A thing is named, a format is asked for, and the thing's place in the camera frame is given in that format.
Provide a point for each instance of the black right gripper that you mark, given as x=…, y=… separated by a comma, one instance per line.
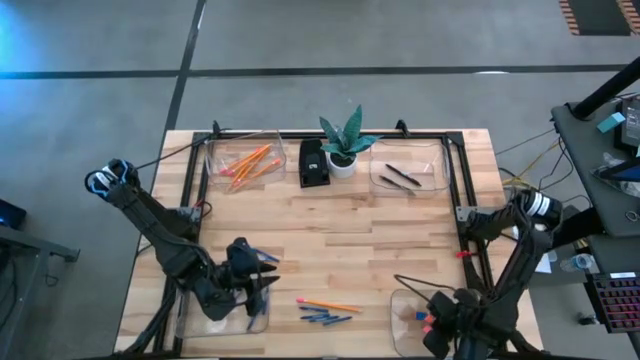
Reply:
x=455, y=320

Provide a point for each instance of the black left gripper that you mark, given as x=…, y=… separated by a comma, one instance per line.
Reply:
x=242, y=270

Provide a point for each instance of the blue eraser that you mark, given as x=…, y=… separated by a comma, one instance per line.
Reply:
x=421, y=316

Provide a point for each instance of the black pen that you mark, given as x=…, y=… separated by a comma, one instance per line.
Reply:
x=395, y=184
x=402, y=175

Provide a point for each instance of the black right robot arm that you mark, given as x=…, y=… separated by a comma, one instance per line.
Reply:
x=525, y=250

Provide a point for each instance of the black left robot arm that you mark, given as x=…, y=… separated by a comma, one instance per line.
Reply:
x=160, y=235

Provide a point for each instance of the clear plastic bin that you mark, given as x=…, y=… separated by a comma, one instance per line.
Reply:
x=405, y=340
x=230, y=327
x=220, y=145
x=430, y=160

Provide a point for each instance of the white paper sheet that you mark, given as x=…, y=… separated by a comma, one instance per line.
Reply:
x=547, y=262

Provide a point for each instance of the black hole punch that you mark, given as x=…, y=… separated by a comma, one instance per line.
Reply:
x=314, y=165

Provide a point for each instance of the white plant pot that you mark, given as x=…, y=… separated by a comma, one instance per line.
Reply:
x=342, y=172

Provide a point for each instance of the clear water bottle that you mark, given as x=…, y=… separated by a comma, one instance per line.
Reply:
x=580, y=261

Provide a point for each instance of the black stand beam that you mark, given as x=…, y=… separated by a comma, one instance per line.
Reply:
x=580, y=227

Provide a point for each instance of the backlit black keyboard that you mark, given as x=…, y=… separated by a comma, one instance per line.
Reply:
x=617, y=302

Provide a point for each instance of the green snake plant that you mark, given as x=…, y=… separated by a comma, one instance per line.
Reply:
x=350, y=130

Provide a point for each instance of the dark grey desk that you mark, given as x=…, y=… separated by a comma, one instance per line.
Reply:
x=585, y=165

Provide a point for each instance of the dark tablet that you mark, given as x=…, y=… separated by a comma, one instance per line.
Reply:
x=625, y=172

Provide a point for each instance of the grey side desk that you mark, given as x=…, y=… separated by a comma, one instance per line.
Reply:
x=30, y=244

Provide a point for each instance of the teal box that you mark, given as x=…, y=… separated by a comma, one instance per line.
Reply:
x=611, y=122

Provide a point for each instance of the black device with blue light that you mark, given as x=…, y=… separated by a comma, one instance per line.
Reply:
x=12, y=215

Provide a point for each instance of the black desktop device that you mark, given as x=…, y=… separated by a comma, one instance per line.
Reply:
x=631, y=125

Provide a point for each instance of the dark mat with orange stripes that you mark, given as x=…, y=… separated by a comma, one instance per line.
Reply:
x=597, y=17

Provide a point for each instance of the black aluminium table frame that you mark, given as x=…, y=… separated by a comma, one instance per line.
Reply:
x=292, y=135

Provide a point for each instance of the black stand post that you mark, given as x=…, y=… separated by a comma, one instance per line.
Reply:
x=607, y=90

